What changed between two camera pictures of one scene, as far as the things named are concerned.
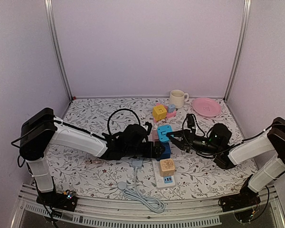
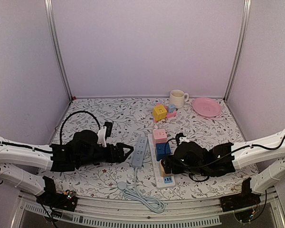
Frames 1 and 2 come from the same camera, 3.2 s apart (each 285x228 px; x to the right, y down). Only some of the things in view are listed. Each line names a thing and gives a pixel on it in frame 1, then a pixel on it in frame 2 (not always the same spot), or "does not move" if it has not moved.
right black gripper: x=182 y=145 → x=168 y=159
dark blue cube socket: x=167 y=153 does not move
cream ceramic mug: x=178 y=97 does not move
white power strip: x=165 y=182 does not move
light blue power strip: x=135 y=194 does not move
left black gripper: x=150 y=152 → x=118 y=149
